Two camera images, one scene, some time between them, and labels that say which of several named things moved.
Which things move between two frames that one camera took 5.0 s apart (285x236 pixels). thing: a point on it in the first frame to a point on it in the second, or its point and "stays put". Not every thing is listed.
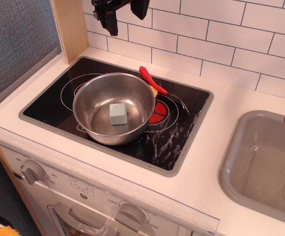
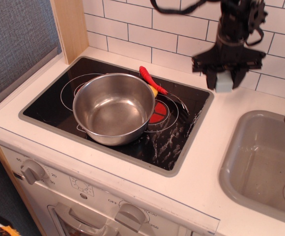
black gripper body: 110,5 to 227,56
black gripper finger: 108,19 to 238,76
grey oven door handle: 81,220 stays put
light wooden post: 70,19 stays put
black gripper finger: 139,8 to 212,76
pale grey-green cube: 118,113 to 224,81
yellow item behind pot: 154,90 stays put
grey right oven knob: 131,217 stays put
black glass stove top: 163,146 stays put
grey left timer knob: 32,171 stays put
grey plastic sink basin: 260,165 stays put
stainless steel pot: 114,108 stays put
